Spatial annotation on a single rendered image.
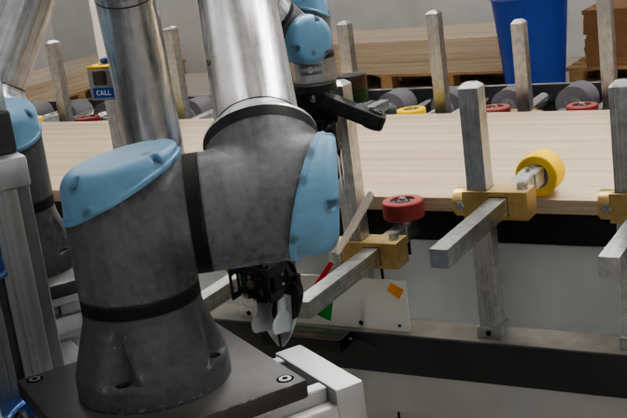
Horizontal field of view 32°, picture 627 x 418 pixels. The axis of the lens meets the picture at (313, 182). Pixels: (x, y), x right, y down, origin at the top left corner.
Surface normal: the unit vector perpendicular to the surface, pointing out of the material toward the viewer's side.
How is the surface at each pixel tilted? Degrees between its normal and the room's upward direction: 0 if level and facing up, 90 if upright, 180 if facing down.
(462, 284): 90
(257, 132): 42
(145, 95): 113
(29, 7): 89
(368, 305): 90
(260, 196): 67
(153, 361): 72
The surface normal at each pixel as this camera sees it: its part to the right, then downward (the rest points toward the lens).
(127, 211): 0.23, 0.21
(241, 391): -0.13, -0.96
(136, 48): 0.26, 0.56
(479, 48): -0.52, 0.27
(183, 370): 0.47, -0.15
